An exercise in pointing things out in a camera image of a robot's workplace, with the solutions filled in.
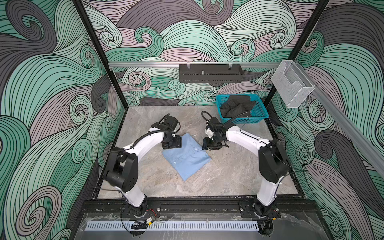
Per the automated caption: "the light blue long sleeve shirt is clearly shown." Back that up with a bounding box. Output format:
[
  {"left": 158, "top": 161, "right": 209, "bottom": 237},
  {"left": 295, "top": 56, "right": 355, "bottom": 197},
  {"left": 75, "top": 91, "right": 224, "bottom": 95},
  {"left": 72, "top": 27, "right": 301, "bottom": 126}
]
[{"left": 162, "top": 133, "right": 211, "bottom": 182}]

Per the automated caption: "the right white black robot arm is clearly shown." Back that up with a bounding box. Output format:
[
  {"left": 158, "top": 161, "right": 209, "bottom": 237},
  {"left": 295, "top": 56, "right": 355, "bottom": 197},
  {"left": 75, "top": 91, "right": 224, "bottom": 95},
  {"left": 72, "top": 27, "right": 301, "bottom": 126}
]
[{"left": 203, "top": 126, "right": 290, "bottom": 208}]

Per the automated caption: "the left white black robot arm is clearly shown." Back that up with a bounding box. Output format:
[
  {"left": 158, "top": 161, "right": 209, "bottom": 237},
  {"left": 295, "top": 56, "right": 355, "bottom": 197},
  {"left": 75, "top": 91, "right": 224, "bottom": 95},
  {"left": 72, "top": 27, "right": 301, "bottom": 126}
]
[{"left": 103, "top": 120, "right": 182, "bottom": 212}]

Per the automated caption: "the dark grey shirt in basket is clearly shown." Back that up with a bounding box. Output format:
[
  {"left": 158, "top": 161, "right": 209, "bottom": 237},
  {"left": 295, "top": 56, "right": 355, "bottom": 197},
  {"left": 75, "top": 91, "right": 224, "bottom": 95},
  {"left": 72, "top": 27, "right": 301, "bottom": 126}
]
[{"left": 220, "top": 95, "right": 257, "bottom": 119}]

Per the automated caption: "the teal plastic basket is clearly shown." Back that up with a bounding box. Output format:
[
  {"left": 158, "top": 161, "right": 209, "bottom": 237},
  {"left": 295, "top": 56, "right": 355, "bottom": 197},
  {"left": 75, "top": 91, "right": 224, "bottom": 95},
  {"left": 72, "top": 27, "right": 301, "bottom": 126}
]
[{"left": 216, "top": 94, "right": 269, "bottom": 124}]

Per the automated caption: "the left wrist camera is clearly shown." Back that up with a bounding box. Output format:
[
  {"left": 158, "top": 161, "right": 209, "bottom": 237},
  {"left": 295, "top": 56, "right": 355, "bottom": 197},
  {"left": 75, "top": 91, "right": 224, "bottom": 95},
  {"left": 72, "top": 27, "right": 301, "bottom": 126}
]
[{"left": 163, "top": 115, "right": 179, "bottom": 131}]

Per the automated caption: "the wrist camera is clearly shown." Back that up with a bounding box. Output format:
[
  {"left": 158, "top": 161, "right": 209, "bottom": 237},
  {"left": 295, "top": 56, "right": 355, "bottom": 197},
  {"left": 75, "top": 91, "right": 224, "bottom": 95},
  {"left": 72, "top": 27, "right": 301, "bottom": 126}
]
[
  {"left": 205, "top": 117, "right": 221, "bottom": 138},
  {"left": 163, "top": 115, "right": 179, "bottom": 131}
]

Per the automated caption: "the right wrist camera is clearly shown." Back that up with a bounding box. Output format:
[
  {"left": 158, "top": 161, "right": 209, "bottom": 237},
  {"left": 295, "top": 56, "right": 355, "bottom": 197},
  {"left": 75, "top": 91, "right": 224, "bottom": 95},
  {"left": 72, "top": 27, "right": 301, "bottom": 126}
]
[{"left": 205, "top": 117, "right": 221, "bottom": 138}]

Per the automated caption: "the black front mounting rail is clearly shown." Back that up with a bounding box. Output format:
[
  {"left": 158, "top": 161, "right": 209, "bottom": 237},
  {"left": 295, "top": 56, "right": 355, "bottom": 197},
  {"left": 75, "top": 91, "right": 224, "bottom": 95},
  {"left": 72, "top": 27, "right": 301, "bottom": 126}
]
[{"left": 80, "top": 196, "right": 319, "bottom": 220}]

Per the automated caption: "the black perforated wall tray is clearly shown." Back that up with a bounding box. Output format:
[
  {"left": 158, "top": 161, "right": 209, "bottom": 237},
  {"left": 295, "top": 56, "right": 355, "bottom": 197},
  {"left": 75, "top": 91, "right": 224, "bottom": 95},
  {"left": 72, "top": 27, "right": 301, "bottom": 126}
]
[{"left": 179, "top": 64, "right": 244, "bottom": 86}]

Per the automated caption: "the white slotted cable duct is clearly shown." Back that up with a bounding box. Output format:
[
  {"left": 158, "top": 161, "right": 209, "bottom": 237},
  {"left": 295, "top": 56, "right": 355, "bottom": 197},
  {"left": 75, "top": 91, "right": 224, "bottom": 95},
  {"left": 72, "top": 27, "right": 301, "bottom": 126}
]
[{"left": 85, "top": 221, "right": 259, "bottom": 232}]

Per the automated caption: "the red black wire bundle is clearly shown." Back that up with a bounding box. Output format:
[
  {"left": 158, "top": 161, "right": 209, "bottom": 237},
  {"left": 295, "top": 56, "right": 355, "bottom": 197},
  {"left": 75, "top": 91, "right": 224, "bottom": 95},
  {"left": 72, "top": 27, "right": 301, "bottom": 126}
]
[{"left": 130, "top": 209, "right": 158, "bottom": 231}]

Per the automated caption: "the clear plastic wall bin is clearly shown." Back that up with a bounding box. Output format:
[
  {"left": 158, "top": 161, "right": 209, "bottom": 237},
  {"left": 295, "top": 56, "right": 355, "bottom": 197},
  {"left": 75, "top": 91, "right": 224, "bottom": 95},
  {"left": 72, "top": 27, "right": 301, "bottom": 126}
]
[{"left": 271, "top": 60, "right": 315, "bottom": 109}]

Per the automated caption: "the back aluminium rail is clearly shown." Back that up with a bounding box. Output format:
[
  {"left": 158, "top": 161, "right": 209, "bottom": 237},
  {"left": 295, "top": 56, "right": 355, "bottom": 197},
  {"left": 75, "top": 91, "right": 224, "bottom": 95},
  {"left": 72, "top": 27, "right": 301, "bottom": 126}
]
[{"left": 109, "top": 61, "right": 280, "bottom": 69}]

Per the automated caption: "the aluminium rail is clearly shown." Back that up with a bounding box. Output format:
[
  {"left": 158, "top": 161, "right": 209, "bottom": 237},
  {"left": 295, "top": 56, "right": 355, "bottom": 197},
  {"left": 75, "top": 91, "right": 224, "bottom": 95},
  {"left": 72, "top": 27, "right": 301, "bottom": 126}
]
[
  {"left": 299, "top": 65, "right": 384, "bottom": 176},
  {"left": 109, "top": 61, "right": 280, "bottom": 69}
]

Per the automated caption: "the right aluminium rail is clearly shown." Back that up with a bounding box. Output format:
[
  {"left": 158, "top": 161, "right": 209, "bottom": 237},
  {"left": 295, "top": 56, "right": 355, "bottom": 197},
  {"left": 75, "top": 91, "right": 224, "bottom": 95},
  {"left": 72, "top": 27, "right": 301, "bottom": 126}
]
[{"left": 299, "top": 65, "right": 384, "bottom": 176}]

